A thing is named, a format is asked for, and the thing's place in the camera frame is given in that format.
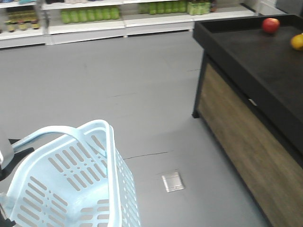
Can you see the metal floor outlet plate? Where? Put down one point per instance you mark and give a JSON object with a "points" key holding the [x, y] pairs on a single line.
{"points": [[172, 182]]}

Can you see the red apple far corner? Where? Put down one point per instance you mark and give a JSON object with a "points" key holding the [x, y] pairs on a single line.
{"points": [[270, 25]]}

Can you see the yellow apple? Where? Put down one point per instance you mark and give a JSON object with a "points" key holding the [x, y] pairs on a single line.
{"points": [[297, 42]]}

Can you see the light blue plastic basket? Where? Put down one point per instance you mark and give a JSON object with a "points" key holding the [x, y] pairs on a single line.
{"points": [[69, 177]]}

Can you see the black wooden display stand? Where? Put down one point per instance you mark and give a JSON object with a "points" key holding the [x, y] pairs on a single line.
{"points": [[250, 96]]}

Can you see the green bottle row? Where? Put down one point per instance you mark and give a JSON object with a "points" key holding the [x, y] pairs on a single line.
{"points": [[89, 14]]}

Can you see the white store shelf unit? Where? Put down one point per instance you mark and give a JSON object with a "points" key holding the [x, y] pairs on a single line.
{"points": [[34, 22]]}

